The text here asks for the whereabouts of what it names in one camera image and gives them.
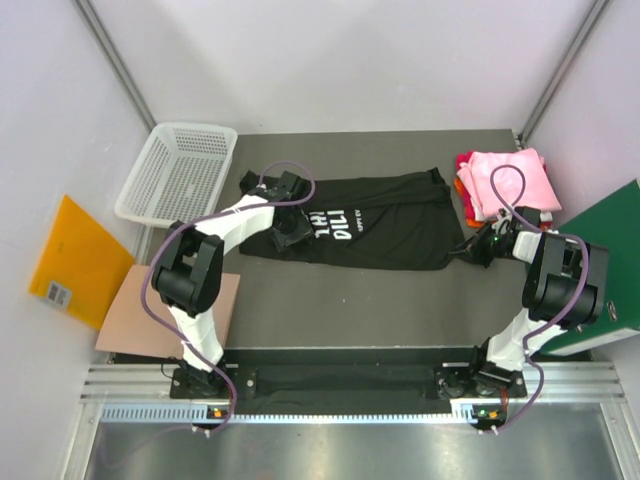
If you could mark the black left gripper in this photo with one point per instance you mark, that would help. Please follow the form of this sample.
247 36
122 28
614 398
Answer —
301 231

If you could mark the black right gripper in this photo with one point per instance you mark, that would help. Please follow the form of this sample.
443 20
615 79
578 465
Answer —
472 247

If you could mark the black printed t-shirt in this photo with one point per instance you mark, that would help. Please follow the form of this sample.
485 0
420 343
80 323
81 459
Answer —
406 222

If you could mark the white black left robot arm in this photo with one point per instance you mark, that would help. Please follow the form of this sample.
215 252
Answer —
185 276

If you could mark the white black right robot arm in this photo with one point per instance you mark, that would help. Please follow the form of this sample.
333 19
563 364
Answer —
563 291

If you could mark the orange folded t-shirt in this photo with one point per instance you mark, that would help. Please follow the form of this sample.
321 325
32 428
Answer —
481 218

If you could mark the white folded t-shirt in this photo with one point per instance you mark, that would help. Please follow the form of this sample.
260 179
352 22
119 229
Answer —
545 217

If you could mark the light pink folded t-shirt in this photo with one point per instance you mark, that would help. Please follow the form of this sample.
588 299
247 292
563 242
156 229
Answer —
527 156

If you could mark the magenta folded t-shirt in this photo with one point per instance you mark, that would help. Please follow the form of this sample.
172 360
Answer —
461 163

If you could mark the white perforated plastic basket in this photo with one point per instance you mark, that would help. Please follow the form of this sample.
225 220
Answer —
178 175

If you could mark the pink cardboard sheet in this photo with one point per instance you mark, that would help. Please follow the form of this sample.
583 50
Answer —
128 329

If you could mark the orange padded envelope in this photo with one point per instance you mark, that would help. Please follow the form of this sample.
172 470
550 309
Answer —
81 267

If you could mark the grey slotted cable duct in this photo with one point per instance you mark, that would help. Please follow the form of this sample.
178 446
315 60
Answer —
210 415

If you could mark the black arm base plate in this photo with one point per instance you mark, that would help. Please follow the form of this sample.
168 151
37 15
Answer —
358 380

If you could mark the aluminium rail frame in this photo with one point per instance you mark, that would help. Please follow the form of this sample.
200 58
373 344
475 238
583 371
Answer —
579 428

